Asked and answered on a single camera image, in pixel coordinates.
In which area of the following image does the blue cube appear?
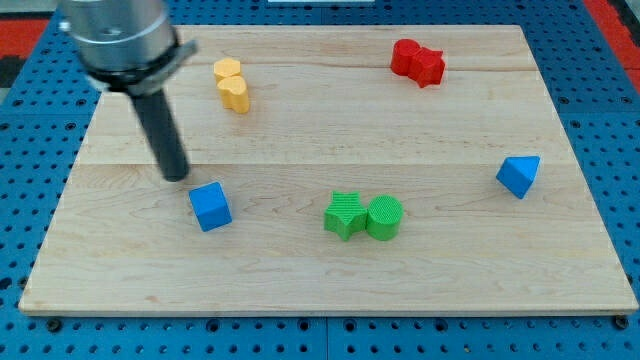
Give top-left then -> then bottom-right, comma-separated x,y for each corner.
188,182 -> 232,232

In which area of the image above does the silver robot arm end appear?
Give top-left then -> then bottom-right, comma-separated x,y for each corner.
59,0 -> 197,97

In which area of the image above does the green star block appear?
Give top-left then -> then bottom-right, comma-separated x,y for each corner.
323,191 -> 368,241

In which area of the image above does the red star block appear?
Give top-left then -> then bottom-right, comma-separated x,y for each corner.
407,47 -> 446,88

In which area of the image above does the wooden board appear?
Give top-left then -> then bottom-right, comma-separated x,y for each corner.
19,25 -> 638,317

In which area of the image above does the green cylinder block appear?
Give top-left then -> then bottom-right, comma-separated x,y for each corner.
366,194 -> 404,241

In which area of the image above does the yellow heart block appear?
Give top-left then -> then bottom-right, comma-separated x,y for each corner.
217,75 -> 250,114

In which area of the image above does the yellow hexagon block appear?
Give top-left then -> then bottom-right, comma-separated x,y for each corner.
213,58 -> 242,83

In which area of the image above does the red cylinder block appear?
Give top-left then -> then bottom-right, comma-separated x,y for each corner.
390,38 -> 421,76

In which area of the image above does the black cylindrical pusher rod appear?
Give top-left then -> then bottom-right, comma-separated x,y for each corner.
131,90 -> 190,182

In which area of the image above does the blue triangular prism block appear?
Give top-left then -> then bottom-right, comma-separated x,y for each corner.
496,156 -> 541,199

